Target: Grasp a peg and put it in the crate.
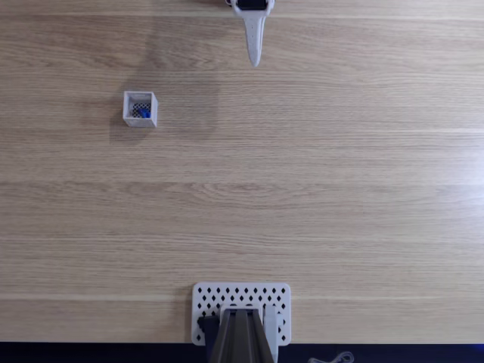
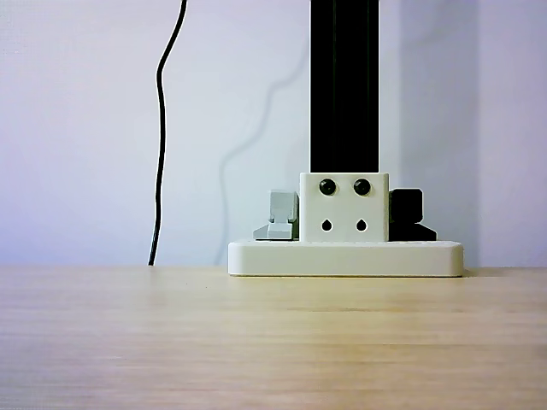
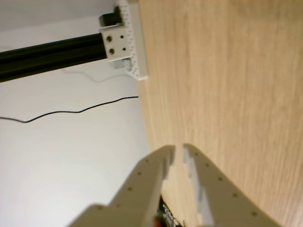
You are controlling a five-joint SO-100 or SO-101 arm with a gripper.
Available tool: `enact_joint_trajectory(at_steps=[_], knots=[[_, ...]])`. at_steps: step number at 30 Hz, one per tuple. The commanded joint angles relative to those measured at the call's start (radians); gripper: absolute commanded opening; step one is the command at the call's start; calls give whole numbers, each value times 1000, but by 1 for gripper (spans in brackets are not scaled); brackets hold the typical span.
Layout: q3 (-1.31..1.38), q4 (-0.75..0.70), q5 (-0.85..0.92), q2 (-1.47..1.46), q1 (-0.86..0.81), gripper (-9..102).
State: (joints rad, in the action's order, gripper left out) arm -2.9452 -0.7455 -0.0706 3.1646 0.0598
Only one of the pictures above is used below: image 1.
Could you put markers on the small white lattice crate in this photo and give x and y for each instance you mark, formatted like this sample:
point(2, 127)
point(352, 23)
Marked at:
point(140, 109)

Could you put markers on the white perforated base plate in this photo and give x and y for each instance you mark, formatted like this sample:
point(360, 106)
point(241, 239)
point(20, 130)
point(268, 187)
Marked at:
point(242, 294)

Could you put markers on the blue clothes peg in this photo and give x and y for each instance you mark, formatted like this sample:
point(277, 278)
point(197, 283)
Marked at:
point(144, 112)

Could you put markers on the white post bracket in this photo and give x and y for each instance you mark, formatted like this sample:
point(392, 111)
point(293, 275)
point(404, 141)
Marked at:
point(270, 325)

